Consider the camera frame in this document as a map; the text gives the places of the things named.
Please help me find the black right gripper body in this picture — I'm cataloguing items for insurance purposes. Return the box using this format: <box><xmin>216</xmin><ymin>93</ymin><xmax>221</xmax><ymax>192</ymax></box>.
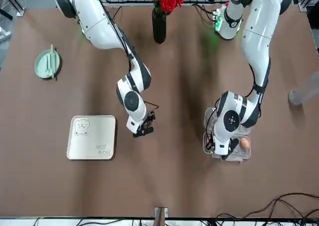
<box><xmin>142</xmin><ymin>110</ymin><xmax>157</xmax><ymax>127</ymax></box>

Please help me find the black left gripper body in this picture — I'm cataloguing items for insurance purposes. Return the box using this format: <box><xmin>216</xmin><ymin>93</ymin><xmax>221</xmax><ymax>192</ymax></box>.
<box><xmin>205</xmin><ymin>134</ymin><xmax>215</xmax><ymax>151</ymax></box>

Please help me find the cream tray with bear print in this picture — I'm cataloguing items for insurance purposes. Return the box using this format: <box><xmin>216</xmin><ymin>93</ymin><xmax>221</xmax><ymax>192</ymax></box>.
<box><xmin>66</xmin><ymin>115</ymin><xmax>117</xmax><ymax>161</ymax></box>

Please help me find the clear plastic egg carton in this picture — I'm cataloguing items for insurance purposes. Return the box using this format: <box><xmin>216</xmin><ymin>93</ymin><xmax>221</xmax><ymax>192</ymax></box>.
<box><xmin>202</xmin><ymin>106</ymin><xmax>252</xmax><ymax>162</ymax></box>

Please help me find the black cylindrical vase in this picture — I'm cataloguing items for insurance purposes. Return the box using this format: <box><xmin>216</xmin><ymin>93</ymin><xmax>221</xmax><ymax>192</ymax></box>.
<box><xmin>152</xmin><ymin>7</ymin><xmax>167</xmax><ymax>44</ymax></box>

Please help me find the pale green round plate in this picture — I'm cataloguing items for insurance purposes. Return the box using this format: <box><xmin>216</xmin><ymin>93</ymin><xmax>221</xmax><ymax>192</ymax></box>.
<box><xmin>34</xmin><ymin>48</ymin><xmax>62</xmax><ymax>80</ymax></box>

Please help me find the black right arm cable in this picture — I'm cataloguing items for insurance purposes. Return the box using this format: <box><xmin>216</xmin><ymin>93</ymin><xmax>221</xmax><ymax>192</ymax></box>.
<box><xmin>106</xmin><ymin>10</ymin><xmax>160</xmax><ymax>112</ymax></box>

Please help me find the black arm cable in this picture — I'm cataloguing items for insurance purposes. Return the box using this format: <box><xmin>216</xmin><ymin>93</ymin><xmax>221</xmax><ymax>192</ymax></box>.
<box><xmin>106</xmin><ymin>10</ymin><xmax>160</xmax><ymax>112</ymax></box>
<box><xmin>248</xmin><ymin>57</ymin><xmax>272</xmax><ymax>117</ymax></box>

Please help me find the black desk cable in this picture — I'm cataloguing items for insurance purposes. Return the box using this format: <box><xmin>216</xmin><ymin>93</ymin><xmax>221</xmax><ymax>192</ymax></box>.
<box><xmin>214</xmin><ymin>192</ymin><xmax>319</xmax><ymax>221</ymax></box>

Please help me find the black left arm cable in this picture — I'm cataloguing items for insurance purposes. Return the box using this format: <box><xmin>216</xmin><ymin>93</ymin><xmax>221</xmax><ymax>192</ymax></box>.
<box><xmin>248</xmin><ymin>57</ymin><xmax>272</xmax><ymax>117</ymax></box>

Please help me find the aluminium frame rail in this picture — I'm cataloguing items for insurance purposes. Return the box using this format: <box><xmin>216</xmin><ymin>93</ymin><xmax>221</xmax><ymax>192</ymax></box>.
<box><xmin>101</xmin><ymin>0</ymin><xmax>230</xmax><ymax>7</ymax></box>

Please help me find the black base cable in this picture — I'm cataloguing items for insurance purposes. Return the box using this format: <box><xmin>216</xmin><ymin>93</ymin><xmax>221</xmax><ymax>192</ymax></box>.
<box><xmin>193</xmin><ymin>3</ymin><xmax>216</xmax><ymax>31</ymax></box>

